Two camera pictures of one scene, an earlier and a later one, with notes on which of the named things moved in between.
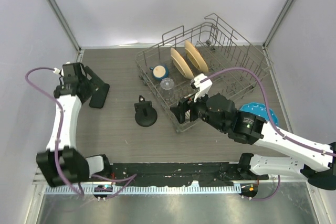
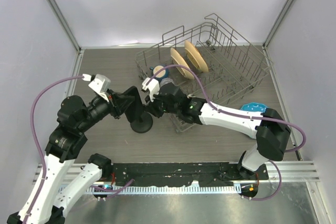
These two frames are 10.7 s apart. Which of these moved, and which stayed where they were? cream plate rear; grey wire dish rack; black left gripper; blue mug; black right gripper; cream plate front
Moved: black left gripper; black right gripper
Stayed: blue mug; grey wire dish rack; cream plate rear; cream plate front
